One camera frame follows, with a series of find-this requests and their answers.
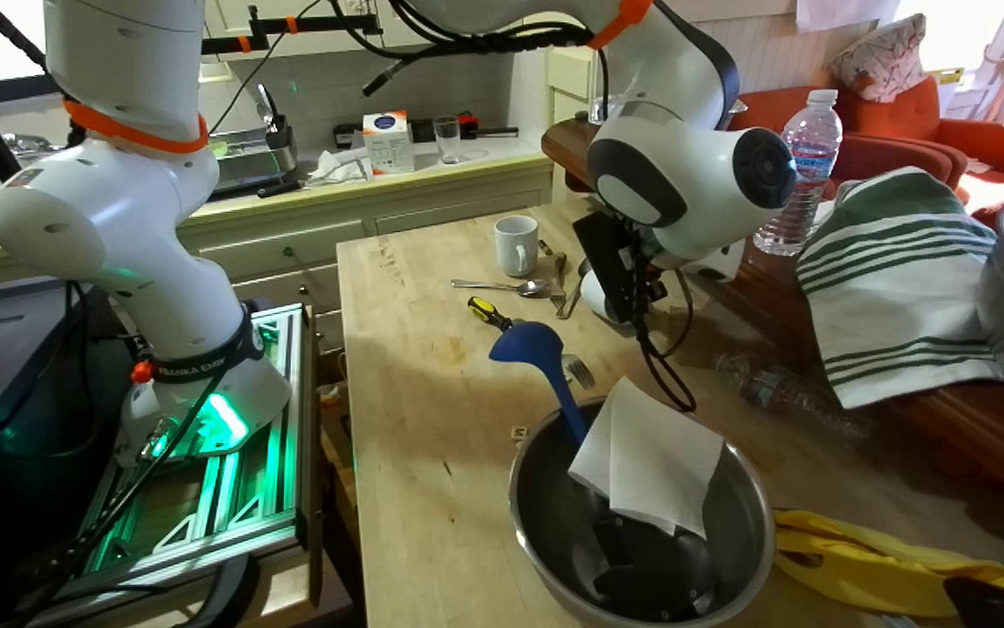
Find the white kitchen counter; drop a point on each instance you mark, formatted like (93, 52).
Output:
(433, 193)

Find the patterned cushion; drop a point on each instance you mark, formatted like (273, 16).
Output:
(886, 57)

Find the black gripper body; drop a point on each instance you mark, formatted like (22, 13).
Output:
(626, 258)

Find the dark wooden side table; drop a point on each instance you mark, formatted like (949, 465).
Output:
(968, 455)

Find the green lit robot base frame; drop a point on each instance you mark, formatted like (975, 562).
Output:
(223, 490)

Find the green striped white towel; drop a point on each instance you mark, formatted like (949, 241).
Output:
(896, 292)

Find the white blue box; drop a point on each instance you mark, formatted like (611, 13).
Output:
(384, 141)

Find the yellow black screwdriver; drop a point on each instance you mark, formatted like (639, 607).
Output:
(490, 313)

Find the clear drinking glass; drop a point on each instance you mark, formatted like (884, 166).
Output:
(446, 141)

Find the metal fork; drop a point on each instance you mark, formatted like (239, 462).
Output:
(556, 266)

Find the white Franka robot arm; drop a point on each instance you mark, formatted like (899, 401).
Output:
(131, 230)

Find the black camera boom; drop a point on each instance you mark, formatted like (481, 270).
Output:
(293, 25)

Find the yellow banana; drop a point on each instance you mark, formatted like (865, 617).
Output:
(872, 562)

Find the black item in bowl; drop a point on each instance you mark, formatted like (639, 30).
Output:
(653, 577)

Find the orange sofa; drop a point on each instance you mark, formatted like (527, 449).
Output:
(992, 143)

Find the white paper napkin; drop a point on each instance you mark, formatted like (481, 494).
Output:
(641, 459)

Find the blue spatula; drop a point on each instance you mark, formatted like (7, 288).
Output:
(532, 345)

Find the metal faucet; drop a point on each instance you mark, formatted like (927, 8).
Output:
(275, 141)

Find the labelled clear water bottle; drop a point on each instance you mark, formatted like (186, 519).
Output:
(799, 176)

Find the crushed clear plastic bottle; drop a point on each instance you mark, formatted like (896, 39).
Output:
(799, 401)

